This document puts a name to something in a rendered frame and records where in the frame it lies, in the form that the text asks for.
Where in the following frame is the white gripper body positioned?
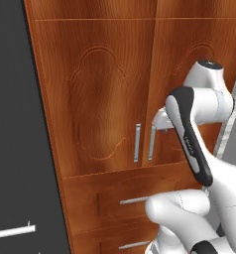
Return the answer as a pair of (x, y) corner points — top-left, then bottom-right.
(151, 107), (176, 131)

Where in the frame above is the wooden cabinet door with carving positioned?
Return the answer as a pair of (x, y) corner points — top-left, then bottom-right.
(142, 16), (236, 168)
(34, 18), (157, 179)

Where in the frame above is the wooden drawer front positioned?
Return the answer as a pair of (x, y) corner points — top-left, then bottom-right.
(61, 161), (204, 234)
(70, 220), (162, 254)

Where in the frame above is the small plain wooden cabinet door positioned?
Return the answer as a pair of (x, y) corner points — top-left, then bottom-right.
(24, 0), (158, 22)
(155, 0), (236, 20)

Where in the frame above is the dark grey appliance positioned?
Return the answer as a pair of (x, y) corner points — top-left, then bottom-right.
(0, 0), (72, 254)

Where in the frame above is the silver cabinet door handle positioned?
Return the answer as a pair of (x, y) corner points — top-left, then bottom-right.
(133, 123), (142, 164)
(147, 124), (157, 162)

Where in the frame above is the silver drawer handle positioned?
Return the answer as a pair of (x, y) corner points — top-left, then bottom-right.
(118, 240), (152, 251)
(119, 195), (151, 205)

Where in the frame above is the tall wooden cabinet frame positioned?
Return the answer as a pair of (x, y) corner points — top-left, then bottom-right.
(23, 0), (236, 254)

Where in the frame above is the silver appliance handle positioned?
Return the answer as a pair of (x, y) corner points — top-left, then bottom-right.
(0, 223), (37, 241)

